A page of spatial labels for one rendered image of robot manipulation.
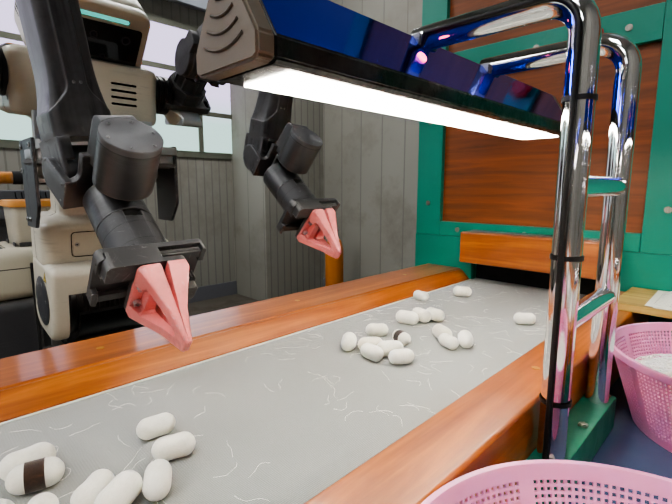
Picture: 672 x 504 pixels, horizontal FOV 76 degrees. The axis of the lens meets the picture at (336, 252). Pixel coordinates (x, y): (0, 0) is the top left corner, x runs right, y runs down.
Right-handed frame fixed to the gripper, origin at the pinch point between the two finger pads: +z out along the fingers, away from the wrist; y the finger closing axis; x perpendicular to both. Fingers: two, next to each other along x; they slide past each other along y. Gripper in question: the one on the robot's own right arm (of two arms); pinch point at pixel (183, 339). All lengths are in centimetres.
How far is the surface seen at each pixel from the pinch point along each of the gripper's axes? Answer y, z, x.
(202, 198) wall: 163, -235, 186
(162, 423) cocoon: -2.5, 4.5, 5.4
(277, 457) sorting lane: 2.9, 12.7, 0.7
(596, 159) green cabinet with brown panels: 80, -2, -21
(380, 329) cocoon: 31.1, 2.8, 7.5
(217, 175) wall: 178, -247, 172
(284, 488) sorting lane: 1.0, 15.3, -1.4
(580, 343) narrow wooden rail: 41.7, 20.5, -8.1
